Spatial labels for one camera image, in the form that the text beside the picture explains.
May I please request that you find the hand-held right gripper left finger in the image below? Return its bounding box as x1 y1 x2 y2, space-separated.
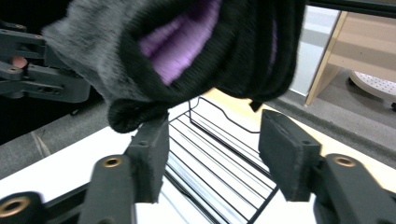
123 114 171 204

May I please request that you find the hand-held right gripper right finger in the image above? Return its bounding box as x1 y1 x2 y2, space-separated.
258 108 323 203

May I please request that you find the black wire rack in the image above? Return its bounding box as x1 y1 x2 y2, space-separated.
163 96 279 224

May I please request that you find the dark knit cloth purple lining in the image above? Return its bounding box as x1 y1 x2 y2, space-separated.
41 0 307 134

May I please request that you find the white perforated round base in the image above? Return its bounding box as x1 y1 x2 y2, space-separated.
347 70 396 105

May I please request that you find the black metal bar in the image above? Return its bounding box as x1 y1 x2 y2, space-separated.
306 0 396 19

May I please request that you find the light wooden furniture frame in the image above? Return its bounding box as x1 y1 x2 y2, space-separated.
304 10 396 106

